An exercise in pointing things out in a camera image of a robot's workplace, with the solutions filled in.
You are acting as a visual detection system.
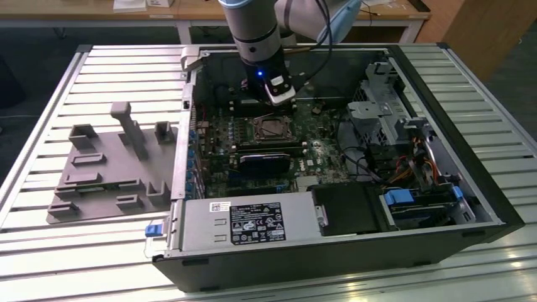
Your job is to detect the black graphics card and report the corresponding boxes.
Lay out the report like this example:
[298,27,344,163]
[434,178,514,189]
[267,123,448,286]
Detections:
[238,152,294,177]

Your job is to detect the black RAM stick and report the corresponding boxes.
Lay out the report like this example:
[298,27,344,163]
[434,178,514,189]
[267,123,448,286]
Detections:
[235,147,307,157]
[238,142,304,150]

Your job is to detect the white box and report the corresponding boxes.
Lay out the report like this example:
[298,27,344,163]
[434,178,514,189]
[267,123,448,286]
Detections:
[112,0,150,14]

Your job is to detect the silver chipset heatsink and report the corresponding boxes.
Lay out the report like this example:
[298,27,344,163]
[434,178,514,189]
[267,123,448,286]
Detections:
[296,176,322,191]

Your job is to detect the CPU socket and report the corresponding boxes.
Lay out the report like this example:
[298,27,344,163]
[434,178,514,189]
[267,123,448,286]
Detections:
[250,115,298,142]

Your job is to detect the green motherboard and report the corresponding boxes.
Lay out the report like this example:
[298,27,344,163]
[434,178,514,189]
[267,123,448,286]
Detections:
[191,99,355,201]

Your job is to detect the orange yellow wire bundle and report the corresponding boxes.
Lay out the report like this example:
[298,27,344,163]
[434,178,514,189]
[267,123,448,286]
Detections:
[388,156,443,187]

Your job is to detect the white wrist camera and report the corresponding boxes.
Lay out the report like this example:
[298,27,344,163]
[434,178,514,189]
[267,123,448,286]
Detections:
[266,74,298,106]

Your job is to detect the gray plastic parts rack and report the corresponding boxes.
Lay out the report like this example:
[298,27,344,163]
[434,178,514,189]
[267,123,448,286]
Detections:
[46,102,180,225]

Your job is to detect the wooden desk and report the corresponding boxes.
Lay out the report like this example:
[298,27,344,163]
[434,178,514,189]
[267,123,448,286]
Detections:
[0,0,432,44]

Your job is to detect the wooden cabinet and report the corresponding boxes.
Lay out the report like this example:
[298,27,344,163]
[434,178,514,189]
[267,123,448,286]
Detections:
[419,0,537,81]

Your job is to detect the blue disk carrier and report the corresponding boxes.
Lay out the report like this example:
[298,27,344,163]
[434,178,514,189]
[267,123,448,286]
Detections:
[384,187,416,208]

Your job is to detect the black plastic shroud box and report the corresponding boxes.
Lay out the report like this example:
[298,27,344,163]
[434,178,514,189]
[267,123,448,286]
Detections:
[308,184,396,237]

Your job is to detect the gray metal drive cage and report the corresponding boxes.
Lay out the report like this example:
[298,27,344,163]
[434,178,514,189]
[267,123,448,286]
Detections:
[346,61,430,146]

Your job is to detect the gray power supply unit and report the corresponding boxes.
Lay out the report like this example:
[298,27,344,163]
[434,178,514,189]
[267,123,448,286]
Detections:
[166,192,328,259]

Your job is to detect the black disk drive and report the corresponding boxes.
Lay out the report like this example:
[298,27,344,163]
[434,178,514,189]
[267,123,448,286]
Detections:
[388,201,459,230]

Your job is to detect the black open PC case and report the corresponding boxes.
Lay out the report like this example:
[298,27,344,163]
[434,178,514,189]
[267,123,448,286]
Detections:
[151,43,527,293]

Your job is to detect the black internal cable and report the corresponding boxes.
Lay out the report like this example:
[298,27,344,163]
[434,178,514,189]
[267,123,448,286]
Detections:
[340,147,384,184]

